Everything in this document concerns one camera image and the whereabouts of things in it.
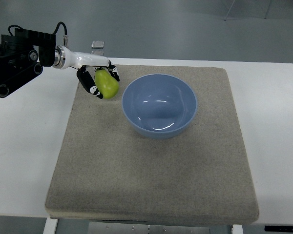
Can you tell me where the upper metal floor plate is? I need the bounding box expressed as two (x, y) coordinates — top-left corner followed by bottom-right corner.
(91, 40), (105, 49)

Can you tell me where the blue ceramic bowl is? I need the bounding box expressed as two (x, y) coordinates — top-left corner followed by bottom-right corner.
(122, 74), (198, 139)

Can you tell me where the lower metal floor plate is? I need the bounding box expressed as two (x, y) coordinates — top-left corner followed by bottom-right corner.
(91, 50), (104, 56)

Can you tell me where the metal floor plate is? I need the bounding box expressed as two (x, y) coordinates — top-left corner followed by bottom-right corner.
(91, 50), (104, 56)
(91, 40), (105, 49)

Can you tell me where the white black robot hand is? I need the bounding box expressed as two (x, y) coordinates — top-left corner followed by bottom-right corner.
(53, 46), (120, 99)

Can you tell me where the green pear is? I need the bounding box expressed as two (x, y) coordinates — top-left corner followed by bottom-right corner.
(94, 69), (119, 99)

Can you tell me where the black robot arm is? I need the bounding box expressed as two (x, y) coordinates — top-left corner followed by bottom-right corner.
(0, 21), (68, 98)

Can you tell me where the metal table frame bar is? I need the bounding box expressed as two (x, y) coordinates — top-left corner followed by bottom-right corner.
(87, 222), (210, 234)

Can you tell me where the grey felt mat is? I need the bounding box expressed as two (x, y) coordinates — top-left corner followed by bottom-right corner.
(45, 65), (259, 226)

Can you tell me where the black table control panel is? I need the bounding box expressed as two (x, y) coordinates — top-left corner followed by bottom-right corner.
(264, 226), (293, 233)

